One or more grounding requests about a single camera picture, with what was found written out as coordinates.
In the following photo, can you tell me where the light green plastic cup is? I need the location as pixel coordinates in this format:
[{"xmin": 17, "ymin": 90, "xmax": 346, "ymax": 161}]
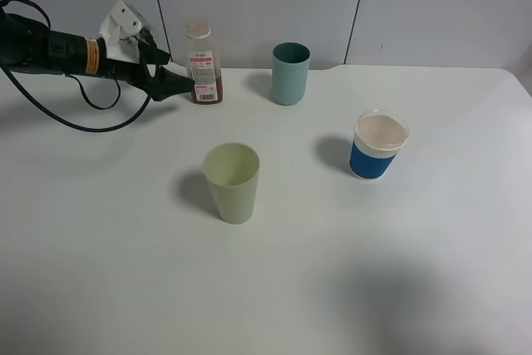
[{"xmin": 203, "ymin": 142, "xmax": 260, "ymax": 224}]

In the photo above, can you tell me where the clear drink bottle brown liquid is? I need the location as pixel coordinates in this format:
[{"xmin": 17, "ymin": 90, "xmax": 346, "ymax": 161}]
[{"xmin": 186, "ymin": 20, "xmax": 223, "ymax": 105}]

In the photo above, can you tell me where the blue sleeved glass cup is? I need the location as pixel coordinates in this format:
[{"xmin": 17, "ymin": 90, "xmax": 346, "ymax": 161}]
[{"xmin": 349, "ymin": 109, "xmax": 409, "ymax": 180}]

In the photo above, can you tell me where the black camera cable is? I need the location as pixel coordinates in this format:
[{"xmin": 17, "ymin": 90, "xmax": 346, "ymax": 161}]
[{"xmin": 0, "ymin": 0, "xmax": 159, "ymax": 134}]

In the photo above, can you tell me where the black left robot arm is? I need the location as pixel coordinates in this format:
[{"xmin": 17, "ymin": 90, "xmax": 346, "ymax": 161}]
[{"xmin": 1, "ymin": 2, "xmax": 195, "ymax": 101}]

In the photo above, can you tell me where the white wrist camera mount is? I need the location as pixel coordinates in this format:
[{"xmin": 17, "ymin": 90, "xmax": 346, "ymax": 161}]
[{"xmin": 99, "ymin": 0, "xmax": 151, "ymax": 64}]

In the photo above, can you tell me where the teal plastic cup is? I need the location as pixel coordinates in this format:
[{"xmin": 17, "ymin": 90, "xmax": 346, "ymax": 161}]
[{"xmin": 272, "ymin": 42, "xmax": 311, "ymax": 106}]

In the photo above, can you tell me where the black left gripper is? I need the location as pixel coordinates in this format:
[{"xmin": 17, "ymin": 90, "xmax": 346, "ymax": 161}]
[{"xmin": 85, "ymin": 34, "xmax": 195, "ymax": 101}]

